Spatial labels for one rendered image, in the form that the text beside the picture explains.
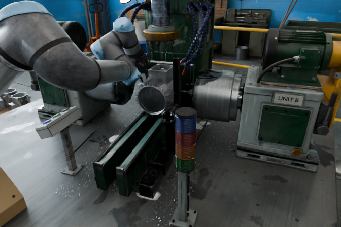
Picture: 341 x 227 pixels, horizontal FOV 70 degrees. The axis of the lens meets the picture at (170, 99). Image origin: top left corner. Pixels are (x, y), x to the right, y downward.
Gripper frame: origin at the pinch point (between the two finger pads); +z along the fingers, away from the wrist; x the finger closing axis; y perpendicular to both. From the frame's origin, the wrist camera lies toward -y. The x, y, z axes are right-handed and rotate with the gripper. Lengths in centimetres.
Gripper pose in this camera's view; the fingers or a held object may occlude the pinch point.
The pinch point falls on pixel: (143, 82)
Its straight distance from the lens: 124.1
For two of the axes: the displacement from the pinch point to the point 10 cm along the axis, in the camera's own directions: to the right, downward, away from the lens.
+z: 1.8, 5.9, 7.9
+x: -9.4, -1.3, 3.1
